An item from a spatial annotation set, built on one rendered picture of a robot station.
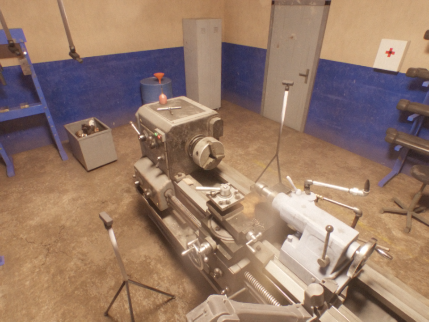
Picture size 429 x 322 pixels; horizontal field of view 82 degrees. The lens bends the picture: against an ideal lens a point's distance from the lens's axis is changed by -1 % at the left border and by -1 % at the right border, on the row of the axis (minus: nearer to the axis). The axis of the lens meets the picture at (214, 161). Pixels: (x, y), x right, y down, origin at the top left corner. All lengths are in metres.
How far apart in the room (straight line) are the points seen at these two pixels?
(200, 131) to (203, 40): 3.45
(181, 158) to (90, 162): 2.15
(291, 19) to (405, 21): 1.71
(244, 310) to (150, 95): 4.22
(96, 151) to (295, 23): 3.78
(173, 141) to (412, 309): 1.71
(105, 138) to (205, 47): 2.69
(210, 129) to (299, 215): 1.05
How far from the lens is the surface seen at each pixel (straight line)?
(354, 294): 1.76
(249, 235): 1.44
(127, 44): 5.18
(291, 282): 1.53
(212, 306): 0.91
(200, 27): 5.26
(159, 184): 2.17
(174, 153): 2.00
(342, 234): 1.39
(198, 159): 1.89
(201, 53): 5.32
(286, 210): 1.46
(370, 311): 1.75
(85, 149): 3.88
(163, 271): 2.57
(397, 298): 1.70
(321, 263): 1.39
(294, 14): 4.96
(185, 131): 1.97
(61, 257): 3.01
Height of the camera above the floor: 2.10
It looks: 32 degrees down
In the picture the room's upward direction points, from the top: straight up
